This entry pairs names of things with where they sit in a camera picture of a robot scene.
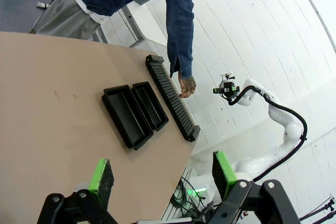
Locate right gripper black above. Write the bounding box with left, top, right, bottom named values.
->
left=213, top=80, right=242, bottom=102

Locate black floor cable bundle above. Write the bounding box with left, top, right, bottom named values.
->
left=170, top=176, right=211, bottom=219

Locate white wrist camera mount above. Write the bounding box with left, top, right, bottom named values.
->
left=219, top=71, right=235, bottom=81

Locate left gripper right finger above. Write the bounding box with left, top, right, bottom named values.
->
left=207, top=151, right=301, bottom=224

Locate black slotted board rack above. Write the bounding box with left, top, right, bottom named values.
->
left=145, top=54, right=202, bottom=143

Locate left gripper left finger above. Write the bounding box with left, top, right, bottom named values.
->
left=36, top=158, right=119, bottom=224

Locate black ESD tray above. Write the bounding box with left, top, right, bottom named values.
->
left=101, top=84, right=154, bottom=151
left=132, top=81, right=170, bottom=132

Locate person's left forearm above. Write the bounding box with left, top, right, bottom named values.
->
left=166, top=22, right=195, bottom=79

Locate person's left hand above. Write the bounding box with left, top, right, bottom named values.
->
left=177, top=71, right=197, bottom=99

